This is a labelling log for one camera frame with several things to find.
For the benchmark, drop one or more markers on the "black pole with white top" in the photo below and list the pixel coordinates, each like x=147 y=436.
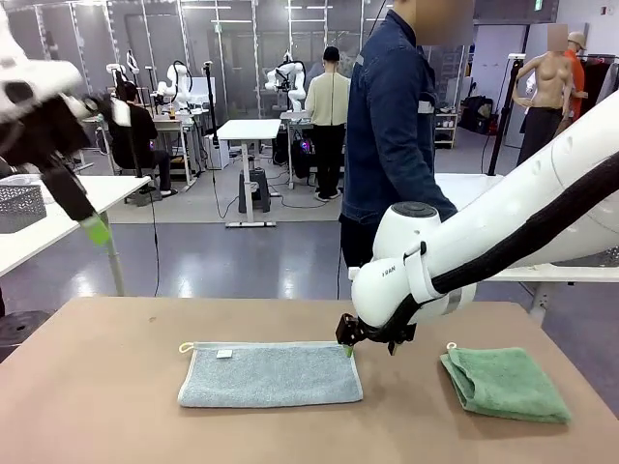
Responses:
x=504 y=121

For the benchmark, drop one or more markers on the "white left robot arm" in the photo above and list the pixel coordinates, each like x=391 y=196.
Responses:
x=29 y=72

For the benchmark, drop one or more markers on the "seated person in black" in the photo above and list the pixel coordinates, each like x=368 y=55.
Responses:
x=140 y=135

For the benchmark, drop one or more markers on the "black camera pole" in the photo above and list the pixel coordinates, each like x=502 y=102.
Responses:
x=211 y=101

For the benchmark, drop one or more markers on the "grey perforated basket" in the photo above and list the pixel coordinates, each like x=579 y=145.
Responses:
x=595 y=259
x=19 y=208

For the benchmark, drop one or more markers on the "grey step stool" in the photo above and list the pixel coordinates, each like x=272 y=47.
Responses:
x=254 y=191

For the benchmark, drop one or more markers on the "person's right forearm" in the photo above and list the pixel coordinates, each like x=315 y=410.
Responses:
x=437 y=193

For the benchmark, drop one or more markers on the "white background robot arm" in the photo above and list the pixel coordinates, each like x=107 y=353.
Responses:
x=290 y=77
x=176 y=84

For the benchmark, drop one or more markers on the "standing person in beige sweater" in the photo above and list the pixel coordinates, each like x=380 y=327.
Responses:
x=329 y=106

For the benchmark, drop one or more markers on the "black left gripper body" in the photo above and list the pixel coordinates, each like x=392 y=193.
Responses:
x=43 y=135

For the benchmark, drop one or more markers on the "person in denim jacket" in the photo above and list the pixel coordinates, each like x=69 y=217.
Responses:
x=387 y=121

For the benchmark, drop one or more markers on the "blue-grey terry towel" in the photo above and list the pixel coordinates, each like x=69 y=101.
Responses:
x=271 y=374

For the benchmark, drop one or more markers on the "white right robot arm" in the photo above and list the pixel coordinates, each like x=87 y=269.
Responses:
x=483 y=232

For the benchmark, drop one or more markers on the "white shoe shelf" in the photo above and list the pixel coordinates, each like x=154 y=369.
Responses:
x=446 y=123

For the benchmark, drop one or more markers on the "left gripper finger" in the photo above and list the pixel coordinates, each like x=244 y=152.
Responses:
x=72 y=198
x=104 y=110

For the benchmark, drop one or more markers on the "mannequin in orange shirt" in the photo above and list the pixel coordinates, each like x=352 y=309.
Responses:
x=576 y=77

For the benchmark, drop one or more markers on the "black bag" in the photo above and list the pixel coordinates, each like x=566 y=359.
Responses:
x=478 y=113

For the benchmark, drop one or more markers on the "clothes rack with garments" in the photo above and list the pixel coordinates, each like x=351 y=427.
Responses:
x=602 y=82

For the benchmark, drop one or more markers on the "green terry towel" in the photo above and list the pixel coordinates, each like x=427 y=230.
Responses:
x=503 y=384

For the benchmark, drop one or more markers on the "bare mannequin with dark trousers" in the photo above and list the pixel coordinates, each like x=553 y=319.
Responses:
x=544 y=106

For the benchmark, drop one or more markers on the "small white standing desk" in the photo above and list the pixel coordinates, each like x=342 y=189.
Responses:
x=249 y=130

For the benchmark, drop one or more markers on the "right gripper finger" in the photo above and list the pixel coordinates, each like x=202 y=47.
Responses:
x=392 y=347
x=348 y=333

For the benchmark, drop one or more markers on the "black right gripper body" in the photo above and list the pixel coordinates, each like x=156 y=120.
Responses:
x=387 y=333

